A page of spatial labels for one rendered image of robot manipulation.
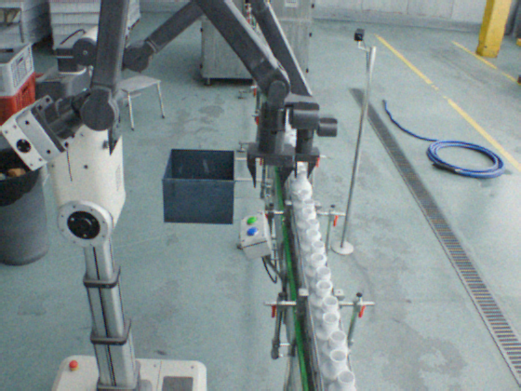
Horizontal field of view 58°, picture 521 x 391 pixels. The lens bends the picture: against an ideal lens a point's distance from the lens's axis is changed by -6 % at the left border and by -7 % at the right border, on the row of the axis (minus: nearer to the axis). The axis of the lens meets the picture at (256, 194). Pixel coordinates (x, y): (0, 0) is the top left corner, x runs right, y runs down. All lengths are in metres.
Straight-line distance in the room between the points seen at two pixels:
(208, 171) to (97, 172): 1.19
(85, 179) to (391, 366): 1.90
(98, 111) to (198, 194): 1.15
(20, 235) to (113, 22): 2.33
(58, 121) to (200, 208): 1.19
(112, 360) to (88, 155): 0.83
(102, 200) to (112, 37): 0.51
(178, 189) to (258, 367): 1.00
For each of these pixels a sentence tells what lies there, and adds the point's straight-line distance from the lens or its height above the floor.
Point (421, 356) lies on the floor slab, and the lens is 2.83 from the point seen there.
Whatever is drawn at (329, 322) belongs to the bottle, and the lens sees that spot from 1.17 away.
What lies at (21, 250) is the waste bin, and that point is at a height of 0.12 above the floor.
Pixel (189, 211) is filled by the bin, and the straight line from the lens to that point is 2.23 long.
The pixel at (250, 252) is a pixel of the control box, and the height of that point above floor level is 1.06.
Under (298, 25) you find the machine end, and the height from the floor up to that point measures 0.82.
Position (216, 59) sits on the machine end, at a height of 0.36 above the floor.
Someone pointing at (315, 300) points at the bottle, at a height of 1.13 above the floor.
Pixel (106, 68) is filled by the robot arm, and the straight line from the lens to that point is 1.08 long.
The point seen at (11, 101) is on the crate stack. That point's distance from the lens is 3.63.
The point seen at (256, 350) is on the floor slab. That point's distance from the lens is 2.67.
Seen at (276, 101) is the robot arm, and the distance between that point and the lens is 1.06.
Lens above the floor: 1.96
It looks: 30 degrees down
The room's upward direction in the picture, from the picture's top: 3 degrees clockwise
